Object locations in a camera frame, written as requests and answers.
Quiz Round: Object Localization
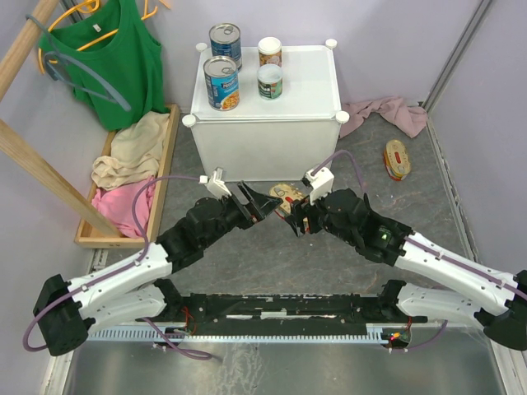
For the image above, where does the mauve cloth on floor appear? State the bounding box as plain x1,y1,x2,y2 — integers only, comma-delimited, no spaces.
339,96,428,138

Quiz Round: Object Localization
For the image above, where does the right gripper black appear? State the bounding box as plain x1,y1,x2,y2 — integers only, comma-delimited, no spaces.
283,185,358,247

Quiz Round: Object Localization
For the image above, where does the white cube cabinet counter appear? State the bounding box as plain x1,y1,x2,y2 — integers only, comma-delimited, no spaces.
183,39,350,181

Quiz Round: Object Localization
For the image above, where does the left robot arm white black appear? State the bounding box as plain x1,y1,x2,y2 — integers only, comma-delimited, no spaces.
22,182,282,356

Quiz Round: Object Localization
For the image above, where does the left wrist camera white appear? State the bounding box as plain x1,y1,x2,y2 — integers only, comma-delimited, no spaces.
198,167,231,199

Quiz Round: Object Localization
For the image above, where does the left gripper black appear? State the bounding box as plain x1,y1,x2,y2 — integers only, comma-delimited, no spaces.
201,180,282,249

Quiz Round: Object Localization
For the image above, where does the blue can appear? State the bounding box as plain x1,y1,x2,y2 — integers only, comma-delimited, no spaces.
203,56,240,111
209,23,242,70

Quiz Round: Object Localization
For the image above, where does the orange can white lid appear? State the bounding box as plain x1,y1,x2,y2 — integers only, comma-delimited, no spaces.
258,36,282,67

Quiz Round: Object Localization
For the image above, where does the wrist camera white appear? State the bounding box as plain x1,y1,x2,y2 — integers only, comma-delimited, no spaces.
301,167,334,206
198,167,231,199

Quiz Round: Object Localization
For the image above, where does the beige cloth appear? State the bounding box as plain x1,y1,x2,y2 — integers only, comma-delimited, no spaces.
91,111,170,191

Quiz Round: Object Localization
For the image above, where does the wooden rack pole lower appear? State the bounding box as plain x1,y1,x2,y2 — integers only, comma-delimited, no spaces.
1,120,120,236

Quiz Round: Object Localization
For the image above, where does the pink cloth in tray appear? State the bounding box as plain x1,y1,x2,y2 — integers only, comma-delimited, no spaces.
91,176,156,239

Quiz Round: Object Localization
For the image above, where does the wooden rack pole upper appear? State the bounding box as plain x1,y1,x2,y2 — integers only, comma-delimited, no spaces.
1,0,58,99

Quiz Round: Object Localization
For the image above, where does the green tank top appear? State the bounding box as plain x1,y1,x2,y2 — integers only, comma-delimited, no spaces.
45,19,167,130

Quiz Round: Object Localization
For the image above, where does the wooden rack pole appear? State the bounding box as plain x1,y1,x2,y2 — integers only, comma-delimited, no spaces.
1,120,120,236
1,0,58,99

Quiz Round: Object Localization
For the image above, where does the white cable duct comb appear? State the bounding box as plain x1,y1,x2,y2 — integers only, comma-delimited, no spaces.
87,323,388,345

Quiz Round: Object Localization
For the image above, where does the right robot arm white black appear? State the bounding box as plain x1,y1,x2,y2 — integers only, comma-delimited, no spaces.
284,189,526,351

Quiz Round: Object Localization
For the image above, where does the grey blue clothes hanger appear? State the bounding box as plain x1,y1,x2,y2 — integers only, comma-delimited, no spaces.
24,14,133,112

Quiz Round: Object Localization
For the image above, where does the aluminium frame post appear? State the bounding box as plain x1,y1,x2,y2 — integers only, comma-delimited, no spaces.
422,0,495,114

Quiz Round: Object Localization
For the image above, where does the orange clothes hanger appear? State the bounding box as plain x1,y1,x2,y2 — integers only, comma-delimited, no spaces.
37,1,171,74

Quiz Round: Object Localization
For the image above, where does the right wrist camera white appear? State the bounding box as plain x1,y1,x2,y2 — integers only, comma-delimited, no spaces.
301,167,334,206

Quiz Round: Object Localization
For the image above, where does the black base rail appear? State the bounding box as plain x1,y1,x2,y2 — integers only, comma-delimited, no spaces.
152,294,427,336

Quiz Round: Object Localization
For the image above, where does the oval gold tin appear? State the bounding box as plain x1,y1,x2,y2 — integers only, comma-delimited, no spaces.
269,183,305,237
383,139,412,181

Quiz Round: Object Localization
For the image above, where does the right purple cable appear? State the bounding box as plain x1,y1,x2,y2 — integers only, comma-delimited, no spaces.
312,150,527,355

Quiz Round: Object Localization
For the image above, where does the aluminium floor rail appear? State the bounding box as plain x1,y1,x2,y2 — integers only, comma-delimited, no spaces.
57,291,515,330

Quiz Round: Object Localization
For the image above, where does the green can white lid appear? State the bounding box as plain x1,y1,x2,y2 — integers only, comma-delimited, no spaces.
257,64,283,100

